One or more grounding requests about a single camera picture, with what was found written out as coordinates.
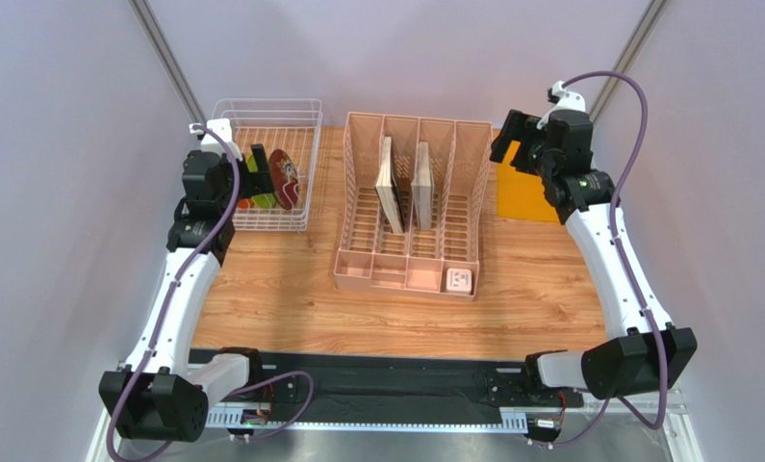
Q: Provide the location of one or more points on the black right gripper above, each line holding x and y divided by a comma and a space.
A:
518, 141

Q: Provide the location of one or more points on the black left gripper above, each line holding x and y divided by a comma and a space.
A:
260, 182

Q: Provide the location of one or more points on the red floral plate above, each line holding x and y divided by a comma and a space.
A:
285, 179

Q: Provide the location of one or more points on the green plate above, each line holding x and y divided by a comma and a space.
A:
262, 200

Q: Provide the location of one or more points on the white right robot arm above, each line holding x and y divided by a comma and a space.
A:
644, 351

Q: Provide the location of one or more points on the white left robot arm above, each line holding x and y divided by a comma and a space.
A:
154, 396

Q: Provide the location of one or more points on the orange mat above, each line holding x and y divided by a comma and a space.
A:
521, 195

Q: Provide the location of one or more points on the right wooden board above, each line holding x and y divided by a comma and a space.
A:
422, 186

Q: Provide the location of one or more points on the wooden board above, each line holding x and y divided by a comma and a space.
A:
387, 189
422, 186

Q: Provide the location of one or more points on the left wooden board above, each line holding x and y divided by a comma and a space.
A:
387, 189

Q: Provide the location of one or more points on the pink plastic file organizer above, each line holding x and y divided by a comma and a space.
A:
370, 257

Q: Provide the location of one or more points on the white power socket cube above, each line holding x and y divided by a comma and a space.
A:
459, 281

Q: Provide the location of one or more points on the white wire dish rack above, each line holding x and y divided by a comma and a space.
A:
279, 141

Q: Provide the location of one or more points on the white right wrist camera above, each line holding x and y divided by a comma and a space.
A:
561, 99

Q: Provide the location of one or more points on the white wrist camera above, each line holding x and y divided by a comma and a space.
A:
221, 141
561, 99

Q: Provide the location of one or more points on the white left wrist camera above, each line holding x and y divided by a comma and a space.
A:
221, 141

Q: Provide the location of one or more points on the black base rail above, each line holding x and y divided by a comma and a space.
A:
376, 393

